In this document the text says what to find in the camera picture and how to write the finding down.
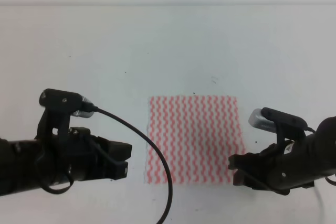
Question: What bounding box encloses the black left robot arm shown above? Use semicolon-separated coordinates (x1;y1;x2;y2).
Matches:
1;127;132;196

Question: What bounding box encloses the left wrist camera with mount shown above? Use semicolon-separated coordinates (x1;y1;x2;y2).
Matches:
36;89;97;144

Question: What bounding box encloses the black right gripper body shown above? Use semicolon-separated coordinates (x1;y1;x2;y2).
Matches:
263;142;315;191

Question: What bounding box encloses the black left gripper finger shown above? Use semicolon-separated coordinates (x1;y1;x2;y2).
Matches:
98;137;132;161
104;161;128;180

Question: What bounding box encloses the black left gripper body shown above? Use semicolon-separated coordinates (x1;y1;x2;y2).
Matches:
34;127;110;182

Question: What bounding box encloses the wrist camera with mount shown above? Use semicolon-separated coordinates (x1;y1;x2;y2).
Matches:
36;89;97;144
248;108;308;149

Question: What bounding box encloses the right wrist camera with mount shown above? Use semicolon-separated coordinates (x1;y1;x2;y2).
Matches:
248;108;308;149

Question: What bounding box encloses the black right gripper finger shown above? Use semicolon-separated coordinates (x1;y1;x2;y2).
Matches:
228;153;267;169
233;170;256;189

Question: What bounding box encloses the pink white wavy towel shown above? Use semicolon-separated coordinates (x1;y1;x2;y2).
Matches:
148;95;245;185

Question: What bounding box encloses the black left camera cable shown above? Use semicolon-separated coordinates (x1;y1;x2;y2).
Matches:
39;105;173;224

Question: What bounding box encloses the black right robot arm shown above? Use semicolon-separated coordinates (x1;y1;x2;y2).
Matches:
228;117;335;195

